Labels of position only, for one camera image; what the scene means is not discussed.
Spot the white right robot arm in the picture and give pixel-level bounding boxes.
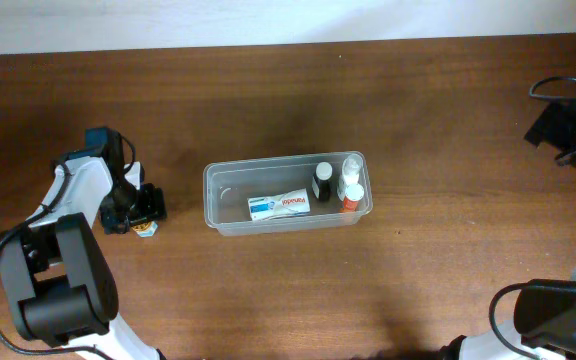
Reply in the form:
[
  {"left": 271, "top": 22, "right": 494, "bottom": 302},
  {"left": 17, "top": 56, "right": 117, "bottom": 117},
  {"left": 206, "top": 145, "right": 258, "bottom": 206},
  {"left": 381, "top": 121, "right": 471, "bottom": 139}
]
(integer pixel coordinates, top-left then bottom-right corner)
[{"left": 436, "top": 79, "right": 576, "bottom": 360}]

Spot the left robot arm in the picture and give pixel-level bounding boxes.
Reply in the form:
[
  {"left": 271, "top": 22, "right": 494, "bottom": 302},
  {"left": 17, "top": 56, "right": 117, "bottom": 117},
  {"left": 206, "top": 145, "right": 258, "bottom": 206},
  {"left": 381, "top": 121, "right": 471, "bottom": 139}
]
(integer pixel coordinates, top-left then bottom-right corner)
[{"left": 0, "top": 127, "right": 167, "bottom": 360}]

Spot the dark bottle white cap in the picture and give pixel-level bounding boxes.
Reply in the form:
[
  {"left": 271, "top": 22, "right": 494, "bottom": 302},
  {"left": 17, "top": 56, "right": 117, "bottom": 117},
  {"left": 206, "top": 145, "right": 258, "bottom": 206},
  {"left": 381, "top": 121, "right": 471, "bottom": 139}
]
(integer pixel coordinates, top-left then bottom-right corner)
[{"left": 312, "top": 162, "right": 333, "bottom": 202}]

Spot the orange vitamin tube white cap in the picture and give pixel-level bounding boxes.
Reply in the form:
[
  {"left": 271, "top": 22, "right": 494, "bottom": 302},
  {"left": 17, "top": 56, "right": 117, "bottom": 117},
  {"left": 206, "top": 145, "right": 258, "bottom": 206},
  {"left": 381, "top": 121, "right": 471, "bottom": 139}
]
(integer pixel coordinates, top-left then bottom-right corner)
[{"left": 341, "top": 184, "right": 365, "bottom": 213}]

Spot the clear plastic container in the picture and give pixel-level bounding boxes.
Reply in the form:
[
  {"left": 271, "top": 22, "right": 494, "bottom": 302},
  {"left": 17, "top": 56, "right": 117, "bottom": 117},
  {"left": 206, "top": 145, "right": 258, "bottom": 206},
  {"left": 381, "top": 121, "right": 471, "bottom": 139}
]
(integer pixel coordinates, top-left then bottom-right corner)
[{"left": 203, "top": 151, "right": 373, "bottom": 236}]

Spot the white Panadol box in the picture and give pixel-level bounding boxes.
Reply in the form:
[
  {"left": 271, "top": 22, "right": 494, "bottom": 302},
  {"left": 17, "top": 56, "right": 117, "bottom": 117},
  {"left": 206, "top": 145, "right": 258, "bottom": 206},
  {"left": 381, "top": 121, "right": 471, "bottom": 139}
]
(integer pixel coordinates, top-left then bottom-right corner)
[{"left": 247, "top": 188, "right": 310, "bottom": 221}]

